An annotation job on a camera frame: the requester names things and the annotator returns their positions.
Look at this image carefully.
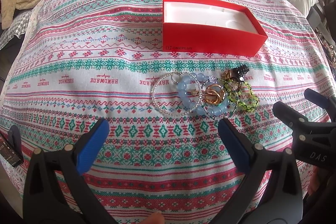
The lime green bead bracelet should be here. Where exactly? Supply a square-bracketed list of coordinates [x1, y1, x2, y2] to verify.
[223, 79, 260, 113]

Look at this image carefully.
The black hair claw clip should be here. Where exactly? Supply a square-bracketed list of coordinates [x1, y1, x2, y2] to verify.
[232, 64, 249, 82]

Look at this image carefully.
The gold green stone ring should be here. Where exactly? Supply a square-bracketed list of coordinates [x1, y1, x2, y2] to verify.
[203, 84, 227, 106]

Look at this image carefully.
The clear crystal bead bracelet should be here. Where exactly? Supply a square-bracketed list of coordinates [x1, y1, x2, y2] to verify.
[151, 72, 198, 117]

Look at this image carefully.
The light blue bead bracelet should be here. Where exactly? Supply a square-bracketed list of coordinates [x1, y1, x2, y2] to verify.
[176, 73, 228, 117]

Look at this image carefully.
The small gold earring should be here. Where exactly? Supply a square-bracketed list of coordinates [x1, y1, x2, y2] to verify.
[191, 90, 199, 96]

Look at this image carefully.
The person's right hand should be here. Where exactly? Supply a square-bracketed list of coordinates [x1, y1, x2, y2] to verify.
[307, 166, 327, 196]

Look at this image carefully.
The person's left hand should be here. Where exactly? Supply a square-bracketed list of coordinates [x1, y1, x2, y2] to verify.
[139, 211, 165, 224]

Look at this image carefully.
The red cardboard box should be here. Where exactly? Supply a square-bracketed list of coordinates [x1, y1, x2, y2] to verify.
[162, 0, 268, 57]

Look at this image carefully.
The patterned pink green bedspread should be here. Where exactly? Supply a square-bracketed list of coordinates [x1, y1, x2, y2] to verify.
[1, 0, 335, 223]

